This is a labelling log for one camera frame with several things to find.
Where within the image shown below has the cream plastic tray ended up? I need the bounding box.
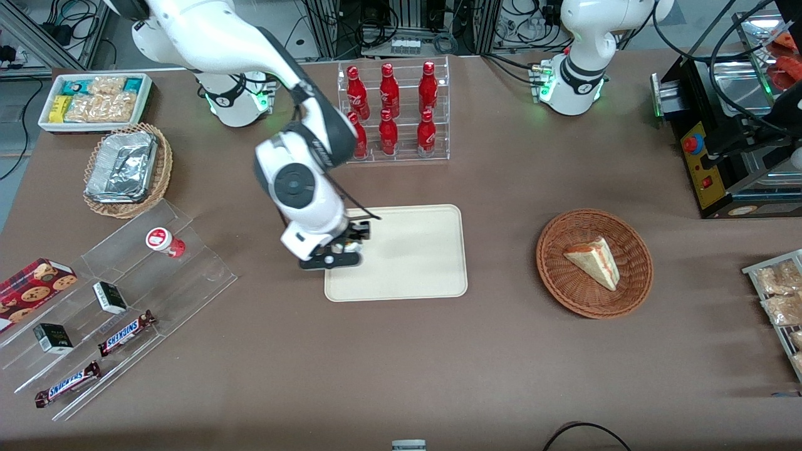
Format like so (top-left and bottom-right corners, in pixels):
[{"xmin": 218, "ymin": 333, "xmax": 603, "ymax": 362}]
[{"xmin": 324, "ymin": 204, "xmax": 469, "ymax": 303}]

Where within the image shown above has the red gum bottle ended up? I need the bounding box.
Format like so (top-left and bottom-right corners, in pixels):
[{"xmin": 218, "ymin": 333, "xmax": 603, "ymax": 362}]
[{"xmin": 145, "ymin": 227, "xmax": 187, "ymax": 259}]

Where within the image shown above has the silver foil tray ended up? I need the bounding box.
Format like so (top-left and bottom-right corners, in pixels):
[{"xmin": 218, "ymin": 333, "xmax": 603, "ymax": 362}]
[{"xmin": 85, "ymin": 132, "xmax": 158, "ymax": 204}]

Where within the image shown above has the tray of packaged pastries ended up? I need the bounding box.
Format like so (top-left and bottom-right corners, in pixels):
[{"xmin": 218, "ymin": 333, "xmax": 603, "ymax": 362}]
[{"xmin": 742, "ymin": 249, "xmax": 802, "ymax": 384}]

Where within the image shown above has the clear acrylic bottle rack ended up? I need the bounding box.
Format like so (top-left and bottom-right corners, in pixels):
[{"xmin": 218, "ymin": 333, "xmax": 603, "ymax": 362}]
[{"xmin": 337, "ymin": 55, "xmax": 450, "ymax": 165}]

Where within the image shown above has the red cola bottle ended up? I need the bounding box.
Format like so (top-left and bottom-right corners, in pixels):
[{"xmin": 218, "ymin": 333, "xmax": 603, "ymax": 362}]
[
  {"xmin": 346, "ymin": 66, "xmax": 370, "ymax": 121},
  {"xmin": 379, "ymin": 63, "xmax": 400, "ymax": 118},
  {"xmin": 378, "ymin": 110, "xmax": 399, "ymax": 157},
  {"xmin": 350, "ymin": 111, "xmax": 369, "ymax": 159},
  {"xmin": 417, "ymin": 110, "xmax": 437, "ymax": 157},
  {"xmin": 419, "ymin": 61, "xmax": 439, "ymax": 116}
]

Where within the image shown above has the clear acrylic stepped display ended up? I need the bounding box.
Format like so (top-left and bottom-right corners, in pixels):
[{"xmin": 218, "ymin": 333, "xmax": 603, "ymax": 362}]
[{"xmin": 0, "ymin": 199, "xmax": 238, "ymax": 422}]

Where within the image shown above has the light wicker basket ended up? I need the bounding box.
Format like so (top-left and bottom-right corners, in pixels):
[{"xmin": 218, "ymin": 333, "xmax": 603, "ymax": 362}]
[{"xmin": 83, "ymin": 123, "xmax": 174, "ymax": 219}]

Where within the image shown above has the Snickers chocolate bar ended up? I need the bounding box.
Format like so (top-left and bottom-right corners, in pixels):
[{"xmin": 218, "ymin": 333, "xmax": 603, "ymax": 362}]
[
  {"xmin": 34, "ymin": 360, "xmax": 102, "ymax": 409},
  {"xmin": 97, "ymin": 310, "xmax": 157, "ymax": 358}
]

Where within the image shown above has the small black box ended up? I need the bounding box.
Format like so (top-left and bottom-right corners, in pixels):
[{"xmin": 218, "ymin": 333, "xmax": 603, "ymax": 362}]
[
  {"xmin": 33, "ymin": 323, "xmax": 74, "ymax": 355},
  {"xmin": 93, "ymin": 281, "xmax": 128, "ymax": 315}
]

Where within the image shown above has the round brown wicker basket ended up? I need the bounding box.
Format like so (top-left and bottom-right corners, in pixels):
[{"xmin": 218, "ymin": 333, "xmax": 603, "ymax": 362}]
[{"xmin": 536, "ymin": 209, "xmax": 654, "ymax": 319}]

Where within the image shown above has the white plastic snack bin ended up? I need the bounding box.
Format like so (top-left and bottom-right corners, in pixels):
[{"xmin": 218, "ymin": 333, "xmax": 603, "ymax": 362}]
[{"xmin": 38, "ymin": 73, "xmax": 154, "ymax": 134}]

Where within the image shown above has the wrapped sandwich wedge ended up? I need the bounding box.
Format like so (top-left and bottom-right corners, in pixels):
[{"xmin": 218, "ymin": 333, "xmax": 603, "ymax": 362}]
[{"xmin": 563, "ymin": 236, "xmax": 621, "ymax": 292}]

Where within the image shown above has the beige cracker bag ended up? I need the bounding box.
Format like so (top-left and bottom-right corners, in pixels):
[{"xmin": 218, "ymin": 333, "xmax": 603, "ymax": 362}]
[
  {"xmin": 65, "ymin": 93, "xmax": 137, "ymax": 123},
  {"xmin": 88, "ymin": 76, "xmax": 127, "ymax": 96}
]

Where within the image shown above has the red cookie box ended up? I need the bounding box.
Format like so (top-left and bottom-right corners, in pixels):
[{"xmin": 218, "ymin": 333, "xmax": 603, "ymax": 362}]
[{"xmin": 0, "ymin": 258, "xmax": 79, "ymax": 333}]

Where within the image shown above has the black sealing machine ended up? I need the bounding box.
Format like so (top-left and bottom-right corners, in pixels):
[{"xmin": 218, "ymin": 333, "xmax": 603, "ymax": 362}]
[{"xmin": 650, "ymin": 11, "xmax": 802, "ymax": 220}]

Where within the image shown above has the clear bag of snacks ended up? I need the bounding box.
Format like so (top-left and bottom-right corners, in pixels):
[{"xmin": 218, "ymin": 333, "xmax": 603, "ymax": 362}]
[
  {"xmin": 754, "ymin": 261, "xmax": 802, "ymax": 296},
  {"xmin": 761, "ymin": 293, "xmax": 802, "ymax": 328}
]

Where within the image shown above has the red packaged food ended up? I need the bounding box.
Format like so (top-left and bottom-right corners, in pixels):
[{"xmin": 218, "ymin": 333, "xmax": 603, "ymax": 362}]
[{"xmin": 767, "ymin": 30, "xmax": 802, "ymax": 90}]

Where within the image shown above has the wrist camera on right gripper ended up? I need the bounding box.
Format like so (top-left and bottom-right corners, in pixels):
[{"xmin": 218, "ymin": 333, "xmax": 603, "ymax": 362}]
[{"xmin": 299, "ymin": 249, "xmax": 364, "ymax": 271}]

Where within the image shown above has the black cable loop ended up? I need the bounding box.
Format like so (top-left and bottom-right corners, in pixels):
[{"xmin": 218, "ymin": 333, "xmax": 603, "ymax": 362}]
[{"xmin": 542, "ymin": 422, "xmax": 633, "ymax": 451}]

